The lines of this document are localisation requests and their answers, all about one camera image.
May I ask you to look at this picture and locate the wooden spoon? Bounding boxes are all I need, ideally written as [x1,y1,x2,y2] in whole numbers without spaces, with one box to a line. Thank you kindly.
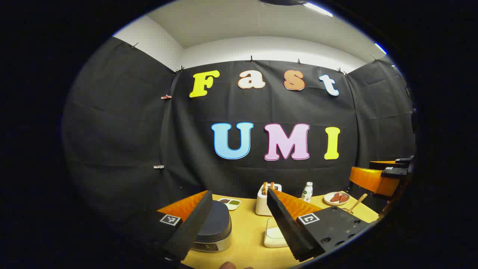
[342,193,368,215]

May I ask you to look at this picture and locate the white toaster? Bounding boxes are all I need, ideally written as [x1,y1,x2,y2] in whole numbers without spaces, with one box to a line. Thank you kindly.
[255,183,282,216]

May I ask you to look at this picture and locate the dark grey rice cooker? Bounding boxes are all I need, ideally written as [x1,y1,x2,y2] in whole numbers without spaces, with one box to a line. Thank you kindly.
[190,201,233,253]

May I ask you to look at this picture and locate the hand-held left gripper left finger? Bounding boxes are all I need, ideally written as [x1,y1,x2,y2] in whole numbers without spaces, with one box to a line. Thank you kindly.
[123,190,213,262]

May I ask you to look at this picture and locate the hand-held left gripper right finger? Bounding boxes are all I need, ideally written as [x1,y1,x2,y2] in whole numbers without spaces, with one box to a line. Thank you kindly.
[266,188,371,263]

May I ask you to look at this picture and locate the small white divided dish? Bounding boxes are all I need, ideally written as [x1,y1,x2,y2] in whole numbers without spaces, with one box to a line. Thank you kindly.
[217,197,242,211]

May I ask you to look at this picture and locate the clear glass tray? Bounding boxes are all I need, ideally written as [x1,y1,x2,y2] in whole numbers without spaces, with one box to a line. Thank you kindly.
[264,217,290,248]

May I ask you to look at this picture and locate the black backdrop cloth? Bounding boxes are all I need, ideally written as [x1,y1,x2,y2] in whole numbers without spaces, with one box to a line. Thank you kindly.
[62,37,416,239]

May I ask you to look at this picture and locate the round white plate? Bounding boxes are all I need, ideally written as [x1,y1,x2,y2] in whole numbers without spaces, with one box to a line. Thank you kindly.
[323,192,351,206]

